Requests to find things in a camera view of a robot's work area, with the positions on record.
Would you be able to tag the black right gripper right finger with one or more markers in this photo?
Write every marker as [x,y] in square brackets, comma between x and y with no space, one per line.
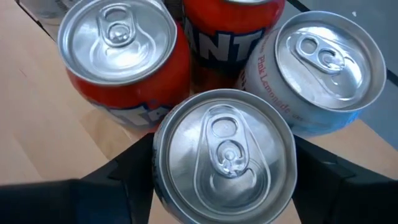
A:
[342,199]

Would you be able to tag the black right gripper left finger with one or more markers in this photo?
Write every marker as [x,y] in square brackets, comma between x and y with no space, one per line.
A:
[93,199]

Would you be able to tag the pink lemonade can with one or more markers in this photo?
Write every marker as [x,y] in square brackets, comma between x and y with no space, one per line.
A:
[326,62]

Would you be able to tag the red Fanta strawberry can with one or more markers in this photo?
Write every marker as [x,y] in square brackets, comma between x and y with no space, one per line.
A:
[224,31]
[118,40]

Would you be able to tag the wooden shelf black frame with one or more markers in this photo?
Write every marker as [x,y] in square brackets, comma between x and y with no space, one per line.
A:
[46,124]

